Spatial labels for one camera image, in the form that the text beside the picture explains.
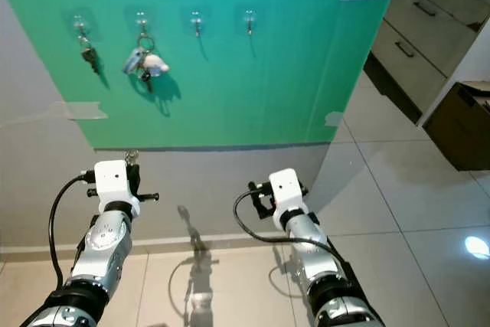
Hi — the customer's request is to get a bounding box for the long translucent tape strip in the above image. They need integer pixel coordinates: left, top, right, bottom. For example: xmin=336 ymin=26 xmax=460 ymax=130
xmin=0 ymin=103 xmax=108 ymax=132

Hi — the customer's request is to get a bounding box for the key bunch with white plush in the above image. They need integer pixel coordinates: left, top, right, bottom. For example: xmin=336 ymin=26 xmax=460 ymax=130
xmin=121 ymin=34 xmax=169 ymax=94

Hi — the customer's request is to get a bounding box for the dark single key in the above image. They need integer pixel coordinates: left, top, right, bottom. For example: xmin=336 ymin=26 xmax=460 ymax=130
xmin=80 ymin=36 xmax=99 ymax=74

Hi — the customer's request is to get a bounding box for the dark brown box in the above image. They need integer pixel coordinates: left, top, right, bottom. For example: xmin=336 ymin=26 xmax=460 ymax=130
xmin=423 ymin=82 xmax=490 ymax=172

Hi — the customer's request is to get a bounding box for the white drawer cabinet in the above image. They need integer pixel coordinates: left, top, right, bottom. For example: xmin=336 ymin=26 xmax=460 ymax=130
xmin=362 ymin=0 xmax=490 ymax=127

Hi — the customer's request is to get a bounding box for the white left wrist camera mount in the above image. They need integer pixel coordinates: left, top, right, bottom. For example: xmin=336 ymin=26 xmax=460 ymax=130
xmin=94 ymin=160 xmax=140 ymax=217

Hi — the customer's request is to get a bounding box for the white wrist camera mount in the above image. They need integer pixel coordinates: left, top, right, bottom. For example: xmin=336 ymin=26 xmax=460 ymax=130
xmin=268 ymin=168 xmax=307 ymax=228
xmin=94 ymin=160 xmax=140 ymax=217

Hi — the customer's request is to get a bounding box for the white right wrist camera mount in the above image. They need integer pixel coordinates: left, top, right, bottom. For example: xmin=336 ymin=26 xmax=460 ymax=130
xmin=268 ymin=168 xmax=307 ymax=228

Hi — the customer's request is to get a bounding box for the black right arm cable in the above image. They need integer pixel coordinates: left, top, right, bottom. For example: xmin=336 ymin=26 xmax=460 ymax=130
xmin=233 ymin=189 xmax=349 ymax=267

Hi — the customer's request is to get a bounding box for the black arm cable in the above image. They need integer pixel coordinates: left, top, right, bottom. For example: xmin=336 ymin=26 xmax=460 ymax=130
xmin=47 ymin=174 xmax=96 ymax=289
xmin=233 ymin=189 xmax=349 ymax=267

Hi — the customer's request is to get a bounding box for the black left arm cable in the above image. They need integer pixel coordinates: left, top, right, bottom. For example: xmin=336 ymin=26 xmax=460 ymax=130
xmin=47 ymin=174 xmax=96 ymax=289

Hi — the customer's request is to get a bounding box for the green wall board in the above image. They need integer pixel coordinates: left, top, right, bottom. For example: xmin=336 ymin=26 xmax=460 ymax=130
xmin=0 ymin=0 xmax=407 ymax=150

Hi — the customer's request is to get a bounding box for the clear adhesive wall hook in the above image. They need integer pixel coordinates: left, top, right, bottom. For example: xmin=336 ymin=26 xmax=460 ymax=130
xmin=135 ymin=13 xmax=152 ymax=38
xmin=243 ymin=10 xmax=258 ymax=37
xmin=73 ymin=15 xmax=90 ymax=41
xmin=190 ymin=11 xmax=205 ymax=39

